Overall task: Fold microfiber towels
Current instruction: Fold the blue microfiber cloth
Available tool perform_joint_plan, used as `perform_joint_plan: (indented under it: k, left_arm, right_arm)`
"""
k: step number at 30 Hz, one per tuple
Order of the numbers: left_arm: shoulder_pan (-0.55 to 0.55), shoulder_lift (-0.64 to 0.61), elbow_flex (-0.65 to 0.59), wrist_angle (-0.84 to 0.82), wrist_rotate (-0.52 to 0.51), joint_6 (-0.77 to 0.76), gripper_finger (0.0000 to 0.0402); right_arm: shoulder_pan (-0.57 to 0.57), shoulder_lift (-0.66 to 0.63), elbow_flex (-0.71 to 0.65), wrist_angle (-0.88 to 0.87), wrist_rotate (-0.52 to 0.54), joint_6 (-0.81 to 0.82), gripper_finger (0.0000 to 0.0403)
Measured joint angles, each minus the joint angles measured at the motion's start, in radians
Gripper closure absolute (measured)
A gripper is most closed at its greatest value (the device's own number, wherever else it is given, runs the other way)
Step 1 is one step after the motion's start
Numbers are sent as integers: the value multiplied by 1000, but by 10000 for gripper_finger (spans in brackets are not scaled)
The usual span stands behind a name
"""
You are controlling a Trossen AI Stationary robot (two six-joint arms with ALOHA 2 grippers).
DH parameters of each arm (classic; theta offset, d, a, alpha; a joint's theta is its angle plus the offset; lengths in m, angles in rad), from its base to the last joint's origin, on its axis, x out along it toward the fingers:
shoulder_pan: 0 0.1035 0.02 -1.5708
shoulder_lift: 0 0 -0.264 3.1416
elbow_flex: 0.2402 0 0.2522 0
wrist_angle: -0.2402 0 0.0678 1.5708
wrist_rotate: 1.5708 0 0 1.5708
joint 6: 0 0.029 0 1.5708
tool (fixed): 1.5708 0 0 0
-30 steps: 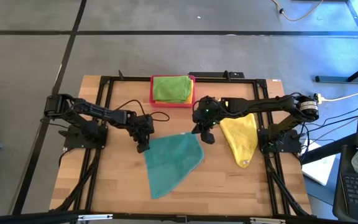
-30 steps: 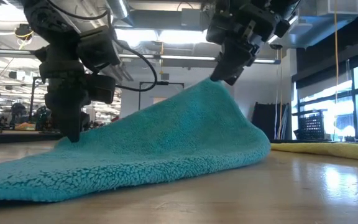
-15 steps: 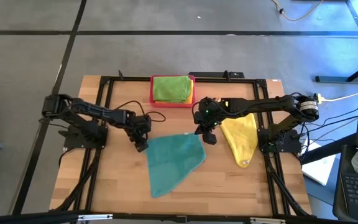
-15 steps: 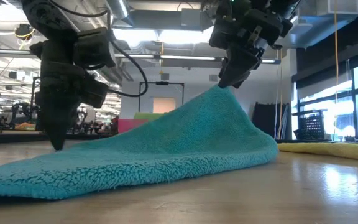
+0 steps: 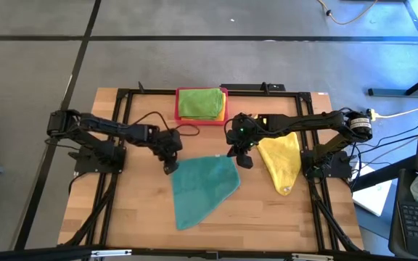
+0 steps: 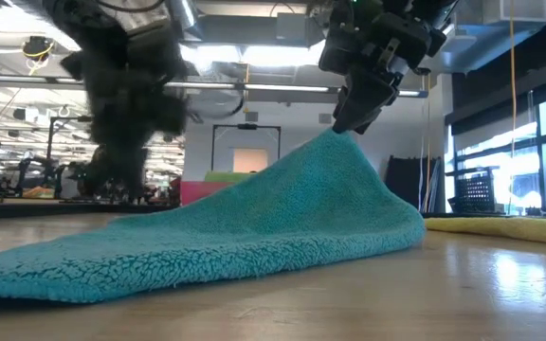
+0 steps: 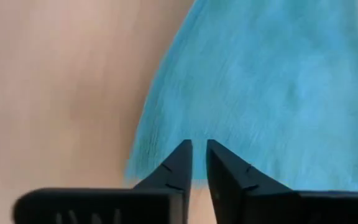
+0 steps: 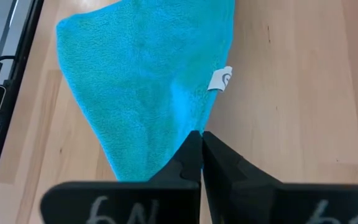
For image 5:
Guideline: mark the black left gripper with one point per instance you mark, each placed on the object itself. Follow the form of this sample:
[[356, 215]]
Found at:
[[169, 145]]

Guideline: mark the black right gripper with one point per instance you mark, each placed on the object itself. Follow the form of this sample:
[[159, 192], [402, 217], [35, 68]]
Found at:
[[243, 132]]

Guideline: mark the teal microfiber towel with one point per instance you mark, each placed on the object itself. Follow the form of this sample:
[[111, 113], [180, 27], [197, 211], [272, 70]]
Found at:
[[201, 185]]

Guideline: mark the bright green microfiber towel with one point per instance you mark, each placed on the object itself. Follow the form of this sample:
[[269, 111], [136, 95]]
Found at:
[[200, 103]]

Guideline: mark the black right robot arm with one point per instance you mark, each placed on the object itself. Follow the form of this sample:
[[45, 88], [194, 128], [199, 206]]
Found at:
[[314, 123]]

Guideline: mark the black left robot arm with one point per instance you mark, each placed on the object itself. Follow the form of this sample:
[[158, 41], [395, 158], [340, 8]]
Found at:
[[100, 127]]

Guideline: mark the pink plastic bin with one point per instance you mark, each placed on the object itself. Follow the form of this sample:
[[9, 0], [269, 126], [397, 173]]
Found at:
[[176, 108]]

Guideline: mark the yellow power plug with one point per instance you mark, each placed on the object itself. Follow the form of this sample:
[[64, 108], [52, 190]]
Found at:
[[371, 113]]

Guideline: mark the white flat box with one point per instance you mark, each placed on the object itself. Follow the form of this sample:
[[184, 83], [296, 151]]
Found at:
[[374, 197]]

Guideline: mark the blue-grey floor bar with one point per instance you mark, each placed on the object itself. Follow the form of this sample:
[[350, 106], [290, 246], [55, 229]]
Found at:
[[394, 93]]

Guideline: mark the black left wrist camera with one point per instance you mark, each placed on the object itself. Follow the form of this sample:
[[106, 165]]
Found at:
[[175, 137]]

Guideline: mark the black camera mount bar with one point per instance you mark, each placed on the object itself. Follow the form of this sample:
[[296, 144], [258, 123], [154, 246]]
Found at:
[[252, 87]]

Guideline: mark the black aluminium table frame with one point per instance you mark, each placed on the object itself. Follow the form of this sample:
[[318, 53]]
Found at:
[[151, 92]]

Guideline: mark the silver aluminium bracket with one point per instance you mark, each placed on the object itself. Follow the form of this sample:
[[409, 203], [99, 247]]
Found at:
[[111, 252], [312, 257]]

